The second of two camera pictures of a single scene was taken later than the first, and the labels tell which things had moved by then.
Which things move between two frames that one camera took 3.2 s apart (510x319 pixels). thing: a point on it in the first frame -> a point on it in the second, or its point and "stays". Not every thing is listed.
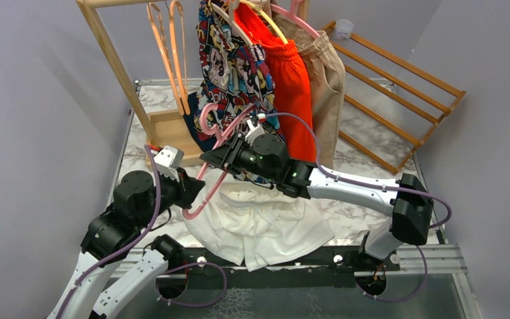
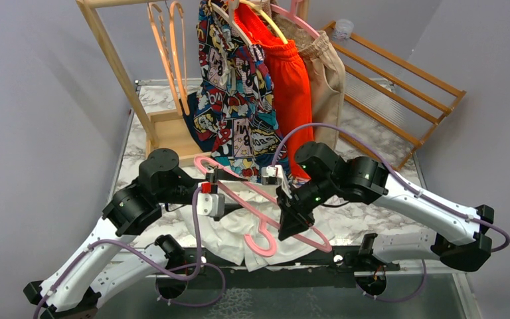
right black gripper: [226, 156] -> [294, 218]
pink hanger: [220, 133] -> [256, 207]
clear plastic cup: [343, 29] stays
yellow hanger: [265, 15] stays
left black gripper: [188, 187] -> [221, 175]
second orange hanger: [184, 101] stays
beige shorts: [327, 82] stays
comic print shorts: [232, 84] stays
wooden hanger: [233, 4] stays
